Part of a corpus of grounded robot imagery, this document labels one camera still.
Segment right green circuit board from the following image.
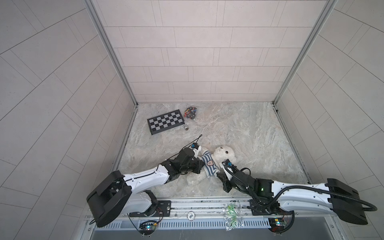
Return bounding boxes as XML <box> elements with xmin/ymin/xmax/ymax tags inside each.
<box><xmin>268</xmin><ymin>218</ymin><xmax>286</xmax><ymax>233</ymax></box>

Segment green circuit board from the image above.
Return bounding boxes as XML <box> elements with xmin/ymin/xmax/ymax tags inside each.
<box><xmin>268</xmin><ymin>218</ymin><xmax>286</xmax><ymax>233</ymax></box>
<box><xmin>139</xmin><ymin>220</ymin><xmax>159</xmax><ymax>236</ymax></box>

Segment black corrugated cable hose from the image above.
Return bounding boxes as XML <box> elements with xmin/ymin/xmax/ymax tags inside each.
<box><xmin>221</xmin><ymin>164</ymin><xmax>378</xmax><ymax>213</ymax></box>

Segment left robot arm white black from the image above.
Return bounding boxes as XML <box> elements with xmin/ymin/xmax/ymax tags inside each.
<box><xmin>87</xmin><ymin>143</ymin><xmax>205</xmax><ymax>228</ymax></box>

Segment left green circuit board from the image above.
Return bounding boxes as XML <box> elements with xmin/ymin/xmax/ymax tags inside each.
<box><xmin>139</xmin><ymin>220</ymin><xmax>159</xmax><ymax>236</ymax></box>

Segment black white chessboard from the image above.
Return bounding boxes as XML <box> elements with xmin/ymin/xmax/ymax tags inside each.
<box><xmin>147</xmin><ymin>110</ymin><xmax>185</xmax><ymax>135</ymax></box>

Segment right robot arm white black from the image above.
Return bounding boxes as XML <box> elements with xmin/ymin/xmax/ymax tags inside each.
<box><xmin>217</xmin><ymin>171</ymin><xmax>376</xmax><ymax>225</ymax></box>

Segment bag of colourful small pieces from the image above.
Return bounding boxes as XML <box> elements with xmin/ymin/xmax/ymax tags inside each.
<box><xmin>184</xmin><ymin>106</ymin><xmax>197</xmax><ymax>120</ymax></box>

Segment clear bag green parts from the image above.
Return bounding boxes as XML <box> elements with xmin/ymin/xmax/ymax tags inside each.
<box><xmin>224</xmin><ymin>203</ymin><xmax>244</xmax><ymax>231</ymax></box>

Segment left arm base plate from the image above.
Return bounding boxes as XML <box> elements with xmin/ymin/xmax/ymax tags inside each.
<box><xmin>129</xmin><ymin>201</ymin><xmax>172</xmax><ymax>218</ymax></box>

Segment blue white striped shirt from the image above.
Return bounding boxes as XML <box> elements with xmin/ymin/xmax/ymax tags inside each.
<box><xmin>201</xmin><ymin>150</ymin><xmax>220</xmax><ymax>178</ymax></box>

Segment white teddy bear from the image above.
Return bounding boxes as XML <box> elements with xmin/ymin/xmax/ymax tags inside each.
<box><xmin>185</xmin><ymin>145</ymin><xmax>237</xmax><ymax>186</ymax></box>

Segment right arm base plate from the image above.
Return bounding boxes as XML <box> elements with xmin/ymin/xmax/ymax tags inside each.
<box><xmin>247</xmin><ymin>200</ymin><xmax>293</xmax><ymax>216</ymax></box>

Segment aluminium front rail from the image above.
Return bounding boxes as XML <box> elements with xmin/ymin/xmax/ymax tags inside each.
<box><xmin>83</xmin><ymin>195</ymin><xmax>334</xmax><ymax>222</ymax></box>

